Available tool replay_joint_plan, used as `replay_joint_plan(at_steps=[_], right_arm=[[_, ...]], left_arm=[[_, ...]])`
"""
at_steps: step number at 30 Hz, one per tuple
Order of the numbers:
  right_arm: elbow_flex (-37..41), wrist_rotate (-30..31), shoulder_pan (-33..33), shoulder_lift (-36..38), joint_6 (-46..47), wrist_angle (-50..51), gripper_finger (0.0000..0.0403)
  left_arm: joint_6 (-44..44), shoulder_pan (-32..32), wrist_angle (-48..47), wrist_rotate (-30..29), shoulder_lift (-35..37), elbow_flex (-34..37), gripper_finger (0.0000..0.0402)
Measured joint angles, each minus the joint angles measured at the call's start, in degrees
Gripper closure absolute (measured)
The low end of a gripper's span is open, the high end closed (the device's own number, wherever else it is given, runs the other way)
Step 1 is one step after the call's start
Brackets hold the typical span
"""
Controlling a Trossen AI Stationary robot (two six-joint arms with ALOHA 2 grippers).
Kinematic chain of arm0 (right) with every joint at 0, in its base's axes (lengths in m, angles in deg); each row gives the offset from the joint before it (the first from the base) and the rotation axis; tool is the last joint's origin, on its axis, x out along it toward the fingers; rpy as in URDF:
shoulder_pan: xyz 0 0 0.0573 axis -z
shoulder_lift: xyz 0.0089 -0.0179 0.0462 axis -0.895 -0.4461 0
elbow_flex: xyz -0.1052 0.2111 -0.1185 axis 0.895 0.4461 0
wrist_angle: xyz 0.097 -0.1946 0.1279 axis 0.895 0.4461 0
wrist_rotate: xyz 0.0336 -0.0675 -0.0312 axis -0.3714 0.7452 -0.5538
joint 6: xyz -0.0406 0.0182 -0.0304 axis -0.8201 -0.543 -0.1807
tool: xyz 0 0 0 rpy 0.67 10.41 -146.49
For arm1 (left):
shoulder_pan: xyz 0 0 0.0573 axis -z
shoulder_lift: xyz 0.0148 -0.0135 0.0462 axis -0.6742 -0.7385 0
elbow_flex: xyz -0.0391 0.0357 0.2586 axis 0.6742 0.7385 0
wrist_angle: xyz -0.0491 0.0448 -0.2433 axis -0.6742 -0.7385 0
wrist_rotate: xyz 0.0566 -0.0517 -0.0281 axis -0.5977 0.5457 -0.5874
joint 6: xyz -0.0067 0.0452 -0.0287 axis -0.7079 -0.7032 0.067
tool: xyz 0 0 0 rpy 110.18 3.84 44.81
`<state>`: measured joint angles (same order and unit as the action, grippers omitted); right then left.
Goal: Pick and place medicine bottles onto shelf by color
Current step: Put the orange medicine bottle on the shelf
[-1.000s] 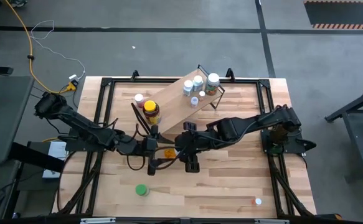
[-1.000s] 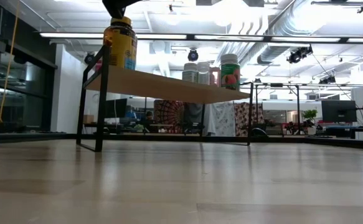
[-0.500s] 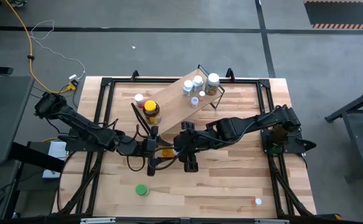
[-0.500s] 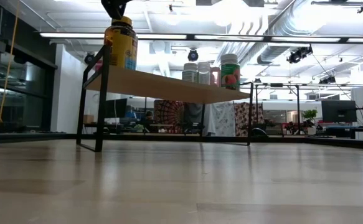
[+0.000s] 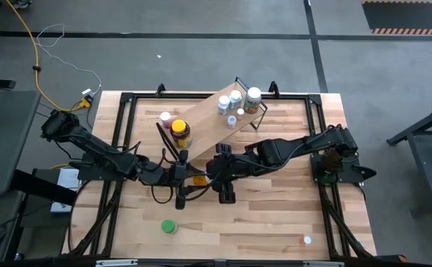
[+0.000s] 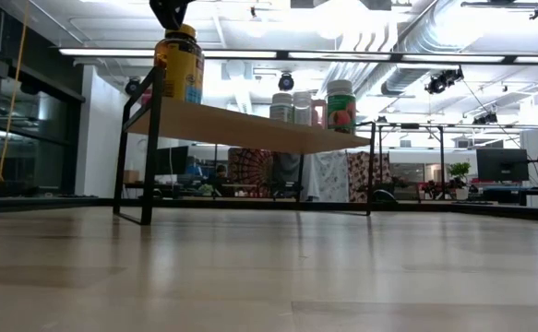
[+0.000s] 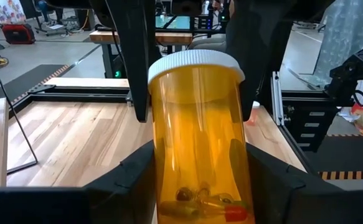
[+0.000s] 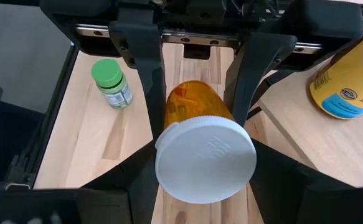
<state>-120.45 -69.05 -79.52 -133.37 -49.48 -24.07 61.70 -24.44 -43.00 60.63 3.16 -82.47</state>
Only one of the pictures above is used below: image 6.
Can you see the white square bottle blue label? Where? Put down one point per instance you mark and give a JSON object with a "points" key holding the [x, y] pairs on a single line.
{"points": [[281, 110]]}

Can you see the plain grey cloth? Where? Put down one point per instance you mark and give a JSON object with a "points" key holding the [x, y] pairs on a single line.
{"points": [[291, 173]]}

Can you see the round black camera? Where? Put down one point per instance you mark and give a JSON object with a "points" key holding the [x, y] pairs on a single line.
{"points": [[132, 86], [286, 82]]}

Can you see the wooden shelf black metal legs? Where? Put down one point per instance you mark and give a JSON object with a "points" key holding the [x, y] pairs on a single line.
{"points": [[231, 126]]}

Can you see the potted green plant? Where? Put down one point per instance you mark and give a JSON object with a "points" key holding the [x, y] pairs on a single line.
{"points": [[460, 175]]}

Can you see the person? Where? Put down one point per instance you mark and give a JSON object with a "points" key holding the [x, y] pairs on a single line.
{"points": [[221, 173]]}

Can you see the fruit label bottle white cap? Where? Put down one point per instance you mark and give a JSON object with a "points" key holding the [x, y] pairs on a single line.
{"points": [[341, 110]]}

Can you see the long linear light strip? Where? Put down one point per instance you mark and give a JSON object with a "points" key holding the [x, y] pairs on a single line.
{"points": [[111, 52]]}

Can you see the black aluminium table frame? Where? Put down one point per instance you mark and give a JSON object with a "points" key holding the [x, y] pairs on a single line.
{"points": [[65, 203]]}

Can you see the red mandala cloth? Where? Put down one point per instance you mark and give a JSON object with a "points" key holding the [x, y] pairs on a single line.
{"points": [[250, 173]]}

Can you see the pink bottle white cap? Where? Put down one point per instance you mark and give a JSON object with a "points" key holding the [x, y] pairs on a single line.
{"points": [[147, 98]]}

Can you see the brown cardboard box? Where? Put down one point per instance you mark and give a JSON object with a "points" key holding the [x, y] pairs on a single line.
{"points": [[131, 176]]}

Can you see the floral print cloth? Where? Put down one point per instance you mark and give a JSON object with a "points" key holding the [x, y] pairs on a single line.
{"points": [[365, 173]]}

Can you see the black track spotlight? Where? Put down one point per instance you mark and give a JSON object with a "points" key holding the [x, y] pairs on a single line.
{"points": [[485, 119], [444, 80]]}

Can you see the black background rig frame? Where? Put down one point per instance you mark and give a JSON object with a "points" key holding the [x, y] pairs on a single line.
{"points": [[441, 157]]}

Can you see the black computer monitor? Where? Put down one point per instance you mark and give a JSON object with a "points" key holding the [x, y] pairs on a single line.
{"points": [[171, 160], [502, 164]]}

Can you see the small white medicine bottle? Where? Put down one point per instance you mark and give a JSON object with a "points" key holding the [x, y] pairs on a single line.
{"points": [[302, 110]]}

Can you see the white patterned cloth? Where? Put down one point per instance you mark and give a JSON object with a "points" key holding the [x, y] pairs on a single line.
{"points": [[331, 177]]}

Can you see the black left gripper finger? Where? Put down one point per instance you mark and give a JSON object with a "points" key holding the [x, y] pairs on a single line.
{"points": [[171, 14]]}

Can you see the fish oil bottle yellow cap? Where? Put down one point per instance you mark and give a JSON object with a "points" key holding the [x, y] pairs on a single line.
{"points": [[178, 69]]}

